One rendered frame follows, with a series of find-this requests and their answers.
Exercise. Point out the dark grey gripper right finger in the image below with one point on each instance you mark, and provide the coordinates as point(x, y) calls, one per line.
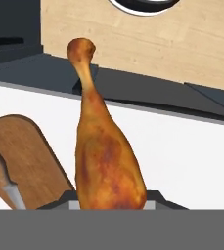
point(159, 201)

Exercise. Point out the brown wooden cutting board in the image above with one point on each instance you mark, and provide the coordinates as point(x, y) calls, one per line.
point(28, 162)

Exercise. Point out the black and white round plate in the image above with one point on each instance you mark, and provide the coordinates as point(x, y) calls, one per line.
point(144, 6)

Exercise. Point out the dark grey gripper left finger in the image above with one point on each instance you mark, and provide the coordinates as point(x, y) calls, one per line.
point(67, 201)

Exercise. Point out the dark grey open drawer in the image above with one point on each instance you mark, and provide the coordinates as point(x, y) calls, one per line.
point(143, 89)

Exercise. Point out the roasted chicken drumstick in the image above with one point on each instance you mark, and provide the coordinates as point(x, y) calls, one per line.
point(107, 156)

